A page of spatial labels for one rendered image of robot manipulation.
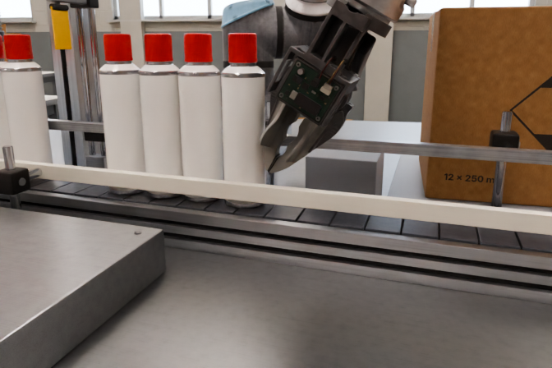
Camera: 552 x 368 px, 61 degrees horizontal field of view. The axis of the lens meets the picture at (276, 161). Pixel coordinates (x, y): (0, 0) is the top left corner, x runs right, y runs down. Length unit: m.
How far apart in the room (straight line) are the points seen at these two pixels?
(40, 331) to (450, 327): 0.34
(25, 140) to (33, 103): 0.05
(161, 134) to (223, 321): 0.26
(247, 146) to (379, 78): 5.46
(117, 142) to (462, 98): 0.47
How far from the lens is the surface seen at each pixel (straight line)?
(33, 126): 0.74
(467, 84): 0.71
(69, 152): 0.90
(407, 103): 6.13
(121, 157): 0.64
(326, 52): 0.47
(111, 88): 0.63
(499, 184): 0.64
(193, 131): 0.58
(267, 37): 1.05
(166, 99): 0.60
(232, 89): 0.55
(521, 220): 0.52
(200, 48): 0.58
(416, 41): 6.09
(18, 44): 0.74
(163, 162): 0.61
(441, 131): 0.71
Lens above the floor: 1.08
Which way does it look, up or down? 14 degrees down
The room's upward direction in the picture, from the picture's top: straight up
